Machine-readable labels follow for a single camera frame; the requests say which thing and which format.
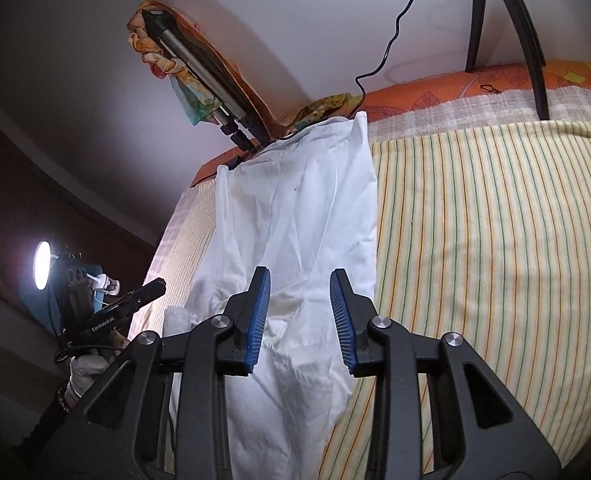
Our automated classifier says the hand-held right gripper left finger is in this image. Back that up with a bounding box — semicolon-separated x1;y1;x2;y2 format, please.
25;266;272;480

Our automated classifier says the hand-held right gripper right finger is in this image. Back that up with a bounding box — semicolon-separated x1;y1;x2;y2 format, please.
329;268;561;480

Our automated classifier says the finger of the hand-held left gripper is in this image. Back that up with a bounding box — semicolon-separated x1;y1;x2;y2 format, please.
108;278;167;318

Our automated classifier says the white long-sleeved shirt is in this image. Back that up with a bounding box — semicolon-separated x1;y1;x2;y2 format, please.
162;110;380;480

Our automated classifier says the person's left forearm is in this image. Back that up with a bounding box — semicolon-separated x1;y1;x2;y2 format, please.
5;385;83;461

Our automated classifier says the person's left hand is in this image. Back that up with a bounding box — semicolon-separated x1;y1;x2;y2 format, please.
69;347;121;401

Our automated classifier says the blue chair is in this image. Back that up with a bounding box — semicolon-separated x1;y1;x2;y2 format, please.
18;260;106;333

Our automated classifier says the white clip lamp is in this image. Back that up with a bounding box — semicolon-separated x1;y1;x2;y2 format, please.
34;241;122;311

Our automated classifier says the yellow striped cloth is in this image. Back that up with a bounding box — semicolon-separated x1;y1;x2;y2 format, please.
142;119;591;480

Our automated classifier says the folded tripod with colourful scarf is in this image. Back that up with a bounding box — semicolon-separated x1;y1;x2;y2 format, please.
128;0;356;136

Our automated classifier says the folded silver tripod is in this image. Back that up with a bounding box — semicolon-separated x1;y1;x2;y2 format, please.
142;9;271;153

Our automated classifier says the orange floral sheet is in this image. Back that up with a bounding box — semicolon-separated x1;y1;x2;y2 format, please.
192;59;591;188

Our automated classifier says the black mini tripod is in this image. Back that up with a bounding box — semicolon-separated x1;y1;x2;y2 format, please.
464;0;551;122

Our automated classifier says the black power cable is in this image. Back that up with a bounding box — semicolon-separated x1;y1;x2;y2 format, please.
355;0;430;113

